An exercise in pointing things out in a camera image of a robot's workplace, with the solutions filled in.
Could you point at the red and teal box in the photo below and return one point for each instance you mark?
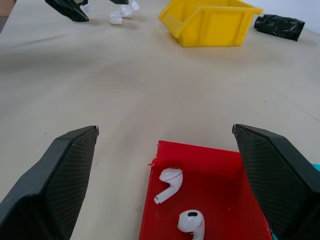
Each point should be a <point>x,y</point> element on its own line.
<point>212,175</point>

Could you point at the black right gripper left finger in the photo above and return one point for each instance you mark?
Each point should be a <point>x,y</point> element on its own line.
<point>45,190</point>

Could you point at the black crumpled bag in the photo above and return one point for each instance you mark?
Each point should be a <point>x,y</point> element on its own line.
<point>280,26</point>

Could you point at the yellow plastic bin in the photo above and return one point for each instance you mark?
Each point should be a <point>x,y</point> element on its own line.
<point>212,27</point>

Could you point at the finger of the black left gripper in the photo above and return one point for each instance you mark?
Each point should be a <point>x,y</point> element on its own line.
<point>67,10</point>
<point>119,1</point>

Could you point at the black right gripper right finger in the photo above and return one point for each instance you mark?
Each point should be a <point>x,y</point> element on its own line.
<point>280,180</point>

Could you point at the white earbud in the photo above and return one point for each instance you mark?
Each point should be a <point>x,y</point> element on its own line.
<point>171,182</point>
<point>191,221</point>

